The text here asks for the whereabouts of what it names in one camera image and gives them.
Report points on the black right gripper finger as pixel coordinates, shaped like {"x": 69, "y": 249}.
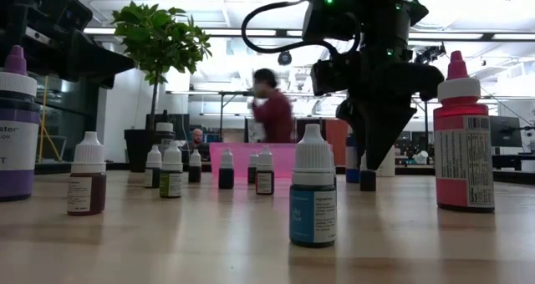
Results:
{"x": 384, "y": 129}
{"x": 358, "y": 133}

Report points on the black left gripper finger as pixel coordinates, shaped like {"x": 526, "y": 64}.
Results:
{"x": 94, "y": 52}
{"x": 112, "y": 68}

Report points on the large blue food coloring bottle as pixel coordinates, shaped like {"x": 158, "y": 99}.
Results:
{"x": 352, "y": 167}

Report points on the small dark food coloring bottle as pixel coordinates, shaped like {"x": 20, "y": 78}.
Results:
{"x": 252, "y": 160}
{"x": 153, "y": 158}
{"x": 368, "y": 181}
{"x": 226, "y": 179}
{"x": 195, "y": 158}

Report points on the small sky-blue food coloring bottle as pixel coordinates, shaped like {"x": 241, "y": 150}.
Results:
{"x": 312, "y": 158}

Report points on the large red food coloring bottle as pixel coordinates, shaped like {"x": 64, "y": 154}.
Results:
{"x": 449, "y": 150}

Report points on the large black food coloring bottle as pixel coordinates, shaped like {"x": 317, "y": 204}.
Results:
{"x": 164, "y": 127}

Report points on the small brown food coloring bottle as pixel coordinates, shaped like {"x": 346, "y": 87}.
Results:
{"x": 88, "y": 158}

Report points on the small maroon food coloring bottle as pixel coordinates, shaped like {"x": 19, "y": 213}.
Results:
{"x": 265, "y": 163}

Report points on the small green food coloring bottle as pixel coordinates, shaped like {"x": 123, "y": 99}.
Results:
{"x": 171, "y": 160}

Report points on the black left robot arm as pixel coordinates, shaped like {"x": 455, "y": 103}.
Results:
{"x": 10, "y": 4}

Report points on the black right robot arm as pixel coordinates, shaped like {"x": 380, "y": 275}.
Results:
{"x": 376, "y": 8}

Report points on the large purple food coloring bottle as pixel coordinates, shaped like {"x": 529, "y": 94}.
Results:
{"x": 18, "y": 150}

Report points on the long ceiling light strip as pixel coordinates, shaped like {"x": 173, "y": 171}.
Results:
{"x": 451, "y": 36}
{"x": 98, "y": 31}

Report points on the orange partition panel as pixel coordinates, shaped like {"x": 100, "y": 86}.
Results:
{"x": 334, "y": 144}

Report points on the white plant pot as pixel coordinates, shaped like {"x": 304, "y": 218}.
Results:
{"x": 388, "y": 165}

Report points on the black-framed background table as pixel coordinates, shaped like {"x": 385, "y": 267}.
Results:
{"x": 426, "y": 125}
{"x": 221, "y": 117}

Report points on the white round object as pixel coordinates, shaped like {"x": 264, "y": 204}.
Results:
{"x": 421, "y": 156}

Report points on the black ceiling track light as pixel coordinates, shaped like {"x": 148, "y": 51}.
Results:
{"x": 428, "y": 54}

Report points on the green leafy potted tree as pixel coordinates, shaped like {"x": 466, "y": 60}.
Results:
{"x": 159, "y": 37}

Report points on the person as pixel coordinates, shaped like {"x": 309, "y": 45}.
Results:
{"x": 197, "y": 137}
{"x": 276, "y": 117}

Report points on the black plant pot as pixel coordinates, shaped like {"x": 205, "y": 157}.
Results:
{"x": 136, "y": 150}

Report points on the pink translucent plastic bin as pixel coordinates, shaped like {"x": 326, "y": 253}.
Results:
{"x": 240, "y": 158}

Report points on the black computer monitor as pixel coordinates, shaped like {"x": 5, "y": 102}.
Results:
{"x": 505, "y": 131}

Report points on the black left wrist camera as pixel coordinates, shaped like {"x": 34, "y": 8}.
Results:
{"x": 67, "y": 8}

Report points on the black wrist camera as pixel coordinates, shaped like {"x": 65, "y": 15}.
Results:
{"x": 67, "y": 8}
{"x": 334, "y": 73}

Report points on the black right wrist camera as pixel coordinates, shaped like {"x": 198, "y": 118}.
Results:
{"x": 334, "y": 73}

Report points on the black ceiling dome camera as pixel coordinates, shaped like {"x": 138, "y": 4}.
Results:
{"x": 284, "y": 58}

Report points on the black aluminium table frame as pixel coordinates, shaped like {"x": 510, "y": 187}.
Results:
{"x": 54, "y": 168}

